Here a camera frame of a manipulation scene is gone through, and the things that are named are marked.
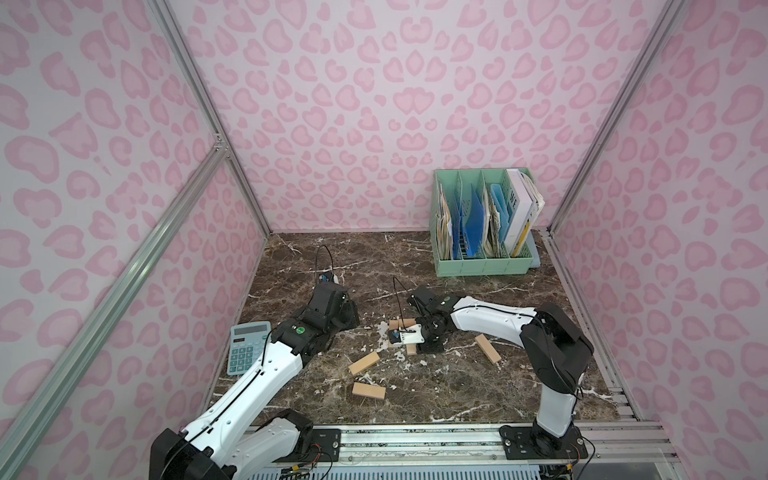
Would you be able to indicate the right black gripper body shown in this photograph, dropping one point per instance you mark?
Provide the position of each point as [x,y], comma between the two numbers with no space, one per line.
[429,335]

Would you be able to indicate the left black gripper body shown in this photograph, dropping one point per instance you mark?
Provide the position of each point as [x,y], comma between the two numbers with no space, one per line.
[346,314]

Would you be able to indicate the wooden block angled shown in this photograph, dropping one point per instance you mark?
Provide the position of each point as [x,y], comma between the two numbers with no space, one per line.
[488,349]

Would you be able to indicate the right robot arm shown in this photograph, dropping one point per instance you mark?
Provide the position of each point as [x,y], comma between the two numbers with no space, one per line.
[557,349]

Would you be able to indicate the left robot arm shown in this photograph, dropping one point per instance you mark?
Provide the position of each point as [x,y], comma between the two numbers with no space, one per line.
[216,444]

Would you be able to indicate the light blue calculator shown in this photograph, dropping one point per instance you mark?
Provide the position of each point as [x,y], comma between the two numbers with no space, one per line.
[246,346]

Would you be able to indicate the blue folder in organizer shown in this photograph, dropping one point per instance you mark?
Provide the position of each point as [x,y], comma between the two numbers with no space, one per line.
[474,225]

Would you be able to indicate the green file organizer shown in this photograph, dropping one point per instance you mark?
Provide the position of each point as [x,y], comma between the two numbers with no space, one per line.
[449,204]

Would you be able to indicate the white book in organizer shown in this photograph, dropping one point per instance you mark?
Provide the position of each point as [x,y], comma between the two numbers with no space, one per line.
[524,209]

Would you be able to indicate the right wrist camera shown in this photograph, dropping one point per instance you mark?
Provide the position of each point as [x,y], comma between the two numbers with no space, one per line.
[408,336]

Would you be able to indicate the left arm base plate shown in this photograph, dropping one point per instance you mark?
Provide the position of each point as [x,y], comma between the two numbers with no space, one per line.
[325,442]

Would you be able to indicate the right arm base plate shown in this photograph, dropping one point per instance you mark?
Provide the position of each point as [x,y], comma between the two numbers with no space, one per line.
[535,443]

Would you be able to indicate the aluminium front rail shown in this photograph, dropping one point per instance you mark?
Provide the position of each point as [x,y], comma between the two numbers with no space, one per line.
[444,445]

